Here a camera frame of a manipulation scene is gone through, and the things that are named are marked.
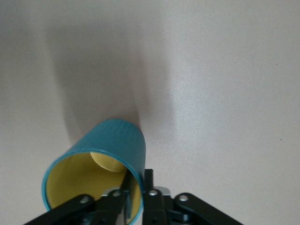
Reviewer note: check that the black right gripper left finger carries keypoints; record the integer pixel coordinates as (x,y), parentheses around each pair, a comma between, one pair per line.
(89,208)

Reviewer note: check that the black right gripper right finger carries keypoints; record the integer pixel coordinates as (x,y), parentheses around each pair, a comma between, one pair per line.
(164,211)

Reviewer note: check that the teal cup with yellow inside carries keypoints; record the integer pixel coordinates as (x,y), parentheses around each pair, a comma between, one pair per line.
(117,138)

